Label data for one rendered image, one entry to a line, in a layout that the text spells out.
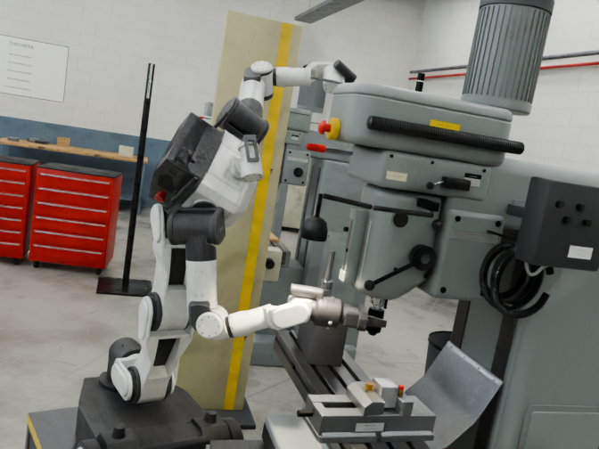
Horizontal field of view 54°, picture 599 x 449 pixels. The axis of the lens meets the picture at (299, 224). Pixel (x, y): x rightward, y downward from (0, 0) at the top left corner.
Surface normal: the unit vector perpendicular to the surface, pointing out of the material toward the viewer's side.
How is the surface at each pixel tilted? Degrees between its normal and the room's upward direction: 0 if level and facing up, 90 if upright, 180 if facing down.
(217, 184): 57
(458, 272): 90
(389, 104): 90
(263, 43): 90
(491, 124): 90
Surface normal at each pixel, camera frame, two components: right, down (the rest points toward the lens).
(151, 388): 0.50, 0.44
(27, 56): 0.27, 0.19
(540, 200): -0.95, -0.11
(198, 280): -0.04, 0.07
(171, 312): 0.57, 0.05
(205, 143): 0.55, -0.34
